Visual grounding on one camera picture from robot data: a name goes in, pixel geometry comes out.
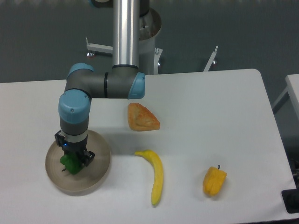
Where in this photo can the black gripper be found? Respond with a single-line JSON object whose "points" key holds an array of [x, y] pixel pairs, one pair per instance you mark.
{"points": [[75, 143]]}

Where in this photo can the beige round plate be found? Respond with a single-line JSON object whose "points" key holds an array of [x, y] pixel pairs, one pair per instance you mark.
{"points": [[86, 180]]}

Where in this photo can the yellow bell pepper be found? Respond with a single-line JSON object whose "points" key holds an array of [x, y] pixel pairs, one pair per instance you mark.
{"points": [[213, 181]]}

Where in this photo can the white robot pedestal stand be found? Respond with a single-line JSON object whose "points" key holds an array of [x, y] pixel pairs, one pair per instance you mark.
{"points": [[149, 55]]}

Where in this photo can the orange pastry bread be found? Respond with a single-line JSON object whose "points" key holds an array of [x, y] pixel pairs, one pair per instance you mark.
{"points": [[141, 118]]}

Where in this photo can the black device at edge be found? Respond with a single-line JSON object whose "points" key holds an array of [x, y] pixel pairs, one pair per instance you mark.
{"points": [[291, 200]]}

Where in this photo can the green bell pepper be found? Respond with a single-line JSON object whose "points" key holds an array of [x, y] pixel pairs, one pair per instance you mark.
{"points": [[72, 163]]}

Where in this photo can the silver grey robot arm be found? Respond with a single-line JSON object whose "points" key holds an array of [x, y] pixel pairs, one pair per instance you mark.
{"points": [[82, 84]]}

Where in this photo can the yellow banana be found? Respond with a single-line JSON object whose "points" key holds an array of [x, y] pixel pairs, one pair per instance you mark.
{"points": [[158, 183]]}

